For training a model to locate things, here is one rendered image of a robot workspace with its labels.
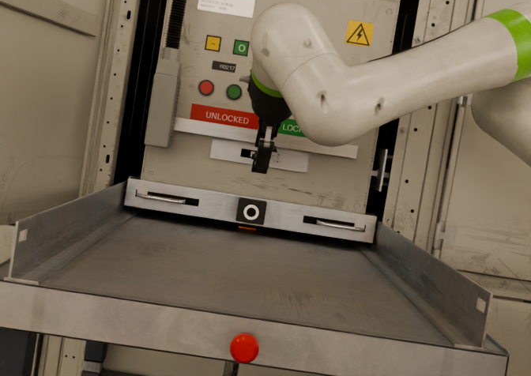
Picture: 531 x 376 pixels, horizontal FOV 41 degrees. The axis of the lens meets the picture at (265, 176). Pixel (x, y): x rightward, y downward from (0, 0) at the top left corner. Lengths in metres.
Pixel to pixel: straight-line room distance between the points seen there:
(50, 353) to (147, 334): 0.78
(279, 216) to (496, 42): 0.63
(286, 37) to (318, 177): 0.58
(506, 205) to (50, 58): 0.96
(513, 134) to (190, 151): 0.66
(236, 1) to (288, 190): 0.42
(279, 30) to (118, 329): 0.46
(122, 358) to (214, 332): 0.75
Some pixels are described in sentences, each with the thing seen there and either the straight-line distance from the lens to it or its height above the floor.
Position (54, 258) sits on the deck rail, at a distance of 1.01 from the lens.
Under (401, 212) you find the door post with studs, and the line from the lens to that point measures 1.54.
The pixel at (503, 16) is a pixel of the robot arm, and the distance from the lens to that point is 1.20.
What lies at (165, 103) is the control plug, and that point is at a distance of 1.44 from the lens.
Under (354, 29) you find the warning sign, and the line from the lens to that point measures 1.58.
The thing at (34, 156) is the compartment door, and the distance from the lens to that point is 1.38.
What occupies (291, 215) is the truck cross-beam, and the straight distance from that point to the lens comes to 1.54.
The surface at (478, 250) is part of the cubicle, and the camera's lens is 1.58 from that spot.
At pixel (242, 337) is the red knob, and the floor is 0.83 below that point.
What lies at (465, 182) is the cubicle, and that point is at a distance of 1.55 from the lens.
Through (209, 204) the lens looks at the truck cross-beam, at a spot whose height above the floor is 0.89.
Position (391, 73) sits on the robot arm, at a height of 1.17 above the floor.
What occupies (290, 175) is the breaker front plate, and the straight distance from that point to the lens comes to 1.55.
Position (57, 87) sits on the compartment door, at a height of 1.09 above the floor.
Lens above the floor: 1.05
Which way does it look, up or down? 3 degrees down
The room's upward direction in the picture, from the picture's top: 9 degrees clockwise
